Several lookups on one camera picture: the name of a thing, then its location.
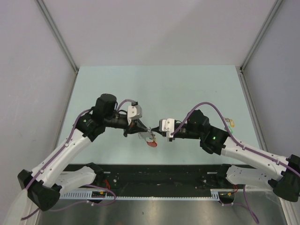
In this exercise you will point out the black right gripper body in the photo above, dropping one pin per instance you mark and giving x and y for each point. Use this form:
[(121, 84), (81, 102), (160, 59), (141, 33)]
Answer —
[(183, 132)]

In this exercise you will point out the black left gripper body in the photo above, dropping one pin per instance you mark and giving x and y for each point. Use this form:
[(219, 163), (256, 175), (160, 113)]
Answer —
[(133, 123)]

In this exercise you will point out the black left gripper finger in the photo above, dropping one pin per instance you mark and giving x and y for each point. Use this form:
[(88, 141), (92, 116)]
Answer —
[(141, 126), (137, 131)]

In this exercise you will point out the metal key organizer red handle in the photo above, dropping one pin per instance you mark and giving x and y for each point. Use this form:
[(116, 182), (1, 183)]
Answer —
[(149, 138)]

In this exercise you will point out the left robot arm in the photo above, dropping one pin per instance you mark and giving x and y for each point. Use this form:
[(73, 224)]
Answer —
[(43, 184)]

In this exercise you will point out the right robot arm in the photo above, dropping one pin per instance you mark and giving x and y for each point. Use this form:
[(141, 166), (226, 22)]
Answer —
[(274, 172)]

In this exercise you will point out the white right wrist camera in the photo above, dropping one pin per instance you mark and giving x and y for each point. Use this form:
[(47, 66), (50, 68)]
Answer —
[(167, 127)]

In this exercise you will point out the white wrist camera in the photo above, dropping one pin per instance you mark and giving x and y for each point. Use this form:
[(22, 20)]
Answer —
[(167, 127), (134, 112)]

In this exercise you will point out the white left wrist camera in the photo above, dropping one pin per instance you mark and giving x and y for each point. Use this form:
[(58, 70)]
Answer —
[(134, 112)]

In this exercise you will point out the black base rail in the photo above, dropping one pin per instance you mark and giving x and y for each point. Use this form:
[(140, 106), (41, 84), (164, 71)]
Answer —
[(163, 181)]

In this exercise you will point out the aluminium frame post left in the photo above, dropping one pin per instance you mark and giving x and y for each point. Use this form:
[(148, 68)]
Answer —
[(56, 33)]

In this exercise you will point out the aluminium frame post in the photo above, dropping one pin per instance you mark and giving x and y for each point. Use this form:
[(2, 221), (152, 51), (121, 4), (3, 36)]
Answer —
[(262, 32), (56, 33)]

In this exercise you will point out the aluminium frame post right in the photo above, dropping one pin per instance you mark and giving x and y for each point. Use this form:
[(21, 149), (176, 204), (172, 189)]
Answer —
[(262, 32)]

